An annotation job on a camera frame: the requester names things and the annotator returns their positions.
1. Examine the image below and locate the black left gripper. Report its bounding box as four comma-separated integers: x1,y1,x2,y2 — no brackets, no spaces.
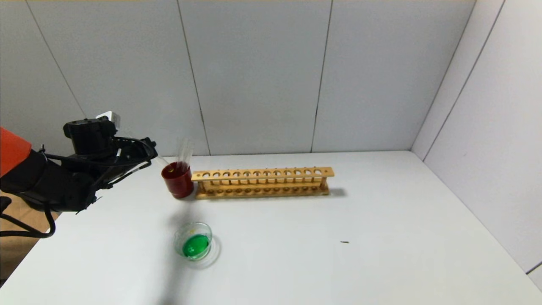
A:
114,137,158,172

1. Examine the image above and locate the wooden test tube rack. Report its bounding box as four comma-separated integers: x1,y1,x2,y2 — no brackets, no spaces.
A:
191,166,335,200

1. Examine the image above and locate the red plastic cup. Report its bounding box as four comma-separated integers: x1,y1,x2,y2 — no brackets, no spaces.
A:
161,162,195,200

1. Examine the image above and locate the clear glass beaker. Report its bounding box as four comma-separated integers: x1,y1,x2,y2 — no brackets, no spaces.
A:
174,222,213,258

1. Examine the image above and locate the black chair base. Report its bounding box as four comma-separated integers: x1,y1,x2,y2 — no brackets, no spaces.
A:
0,197,43,236

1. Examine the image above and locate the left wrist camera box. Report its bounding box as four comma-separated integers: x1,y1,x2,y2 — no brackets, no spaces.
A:
97,111,122,128

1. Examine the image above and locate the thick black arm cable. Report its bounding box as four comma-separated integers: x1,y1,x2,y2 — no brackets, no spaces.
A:
0,207,57,238

